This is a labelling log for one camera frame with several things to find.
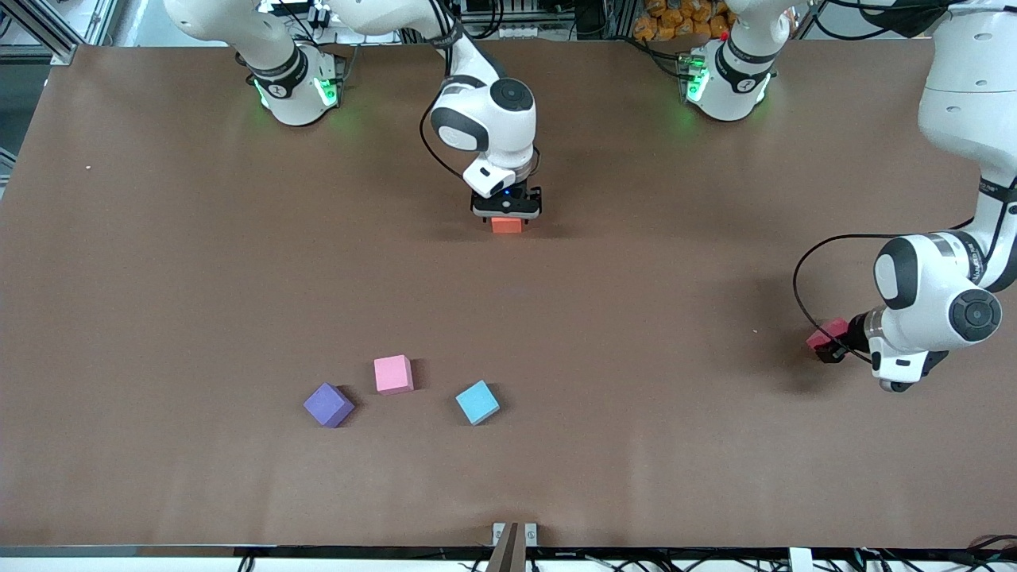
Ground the aluminium frame profile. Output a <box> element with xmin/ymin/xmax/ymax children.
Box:
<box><xmin>44</xmin><ymin>0</ymin><xmax>120</xmax><ymax>66</ymax></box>

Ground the light blue foam cube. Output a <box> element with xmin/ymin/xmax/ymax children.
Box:
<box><xmin>454</xmin><ymin>380</ymin><xmax>501</xmax><ymax>427</ymax></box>

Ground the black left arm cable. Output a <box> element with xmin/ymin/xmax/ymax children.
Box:
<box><xmin>792</xmin><ymin>216</ymin><xmax>976</xmax><ymax>368</ymax></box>

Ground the bag of orange snacks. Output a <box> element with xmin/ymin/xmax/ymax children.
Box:
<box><xmin>633</xmin><ymin>0</ymin><xmax>736</xmax><ymax>42</ymax></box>

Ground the red foam cube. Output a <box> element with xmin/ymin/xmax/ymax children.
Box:
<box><xmin>806</xmin><ymin>319</ymin><xmax>849</xmax><ymax>353</ymax></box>

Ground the metal bracket with brown strip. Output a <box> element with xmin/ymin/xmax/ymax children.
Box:
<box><xmin>486</xmin><ymin>521</ymin><xmax>539</xmax><ymax>572</ymax></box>

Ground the brown table mat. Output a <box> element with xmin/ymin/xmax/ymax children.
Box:
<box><xmin>0</xmin><ymin>38</ymin><xmax>1017</xmax><ymax>551</ymax></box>

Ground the black looped cable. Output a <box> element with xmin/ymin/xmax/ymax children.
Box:
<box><xmin>963</xmin><ymin>534</ymin><xmax>1017</xmax><ymax>558</ymax></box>

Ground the purple foam cube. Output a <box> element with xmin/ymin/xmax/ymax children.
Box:
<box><xmin>303</xmin><ymin>382</ymin><xmax>356</xmax><ymax>429</ymax></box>

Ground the pink foam cube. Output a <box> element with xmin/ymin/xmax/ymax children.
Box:
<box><xmin>373</xmin><ymin>354</ymin><xmax>416</xmax><ymax>396</ymax></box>

